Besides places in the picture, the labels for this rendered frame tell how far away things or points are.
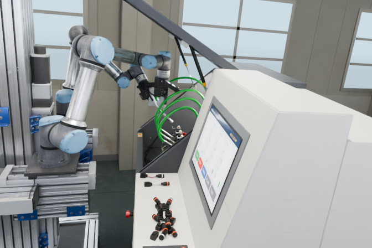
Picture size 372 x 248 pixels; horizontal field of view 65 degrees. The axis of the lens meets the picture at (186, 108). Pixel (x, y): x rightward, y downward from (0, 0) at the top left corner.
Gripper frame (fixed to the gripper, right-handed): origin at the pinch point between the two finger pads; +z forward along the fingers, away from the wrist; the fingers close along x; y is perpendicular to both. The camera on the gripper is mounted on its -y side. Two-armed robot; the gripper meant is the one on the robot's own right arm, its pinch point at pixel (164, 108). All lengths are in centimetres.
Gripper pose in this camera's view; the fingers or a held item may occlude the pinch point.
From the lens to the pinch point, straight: 182.4
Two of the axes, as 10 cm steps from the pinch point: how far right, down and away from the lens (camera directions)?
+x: 1.4, 2.9, -9.5
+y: -9.9, -0.4, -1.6
